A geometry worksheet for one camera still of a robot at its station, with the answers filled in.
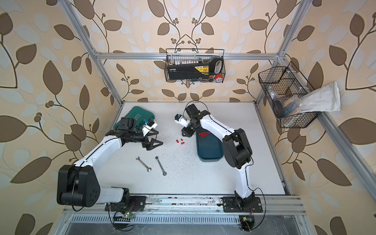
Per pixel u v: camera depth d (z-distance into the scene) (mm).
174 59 913
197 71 833
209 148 939
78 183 418
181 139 990
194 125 706
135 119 734
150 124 720
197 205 753
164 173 847
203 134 1001
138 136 721
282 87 864
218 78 866
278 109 638
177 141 987
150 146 728
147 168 866
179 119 825
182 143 969
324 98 565
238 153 522
